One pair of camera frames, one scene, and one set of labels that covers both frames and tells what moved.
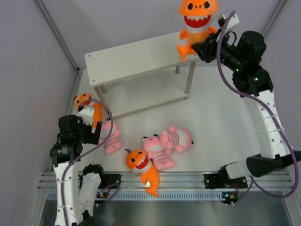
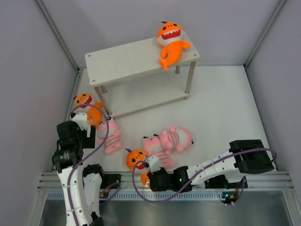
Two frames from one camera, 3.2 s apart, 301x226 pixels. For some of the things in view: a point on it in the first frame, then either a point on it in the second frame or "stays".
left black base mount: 107,179 stays
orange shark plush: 85,99 stays
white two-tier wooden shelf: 142,75 stays
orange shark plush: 197,15 -> 170,35
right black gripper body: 226,52 -> 162,171
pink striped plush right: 179,138 stays
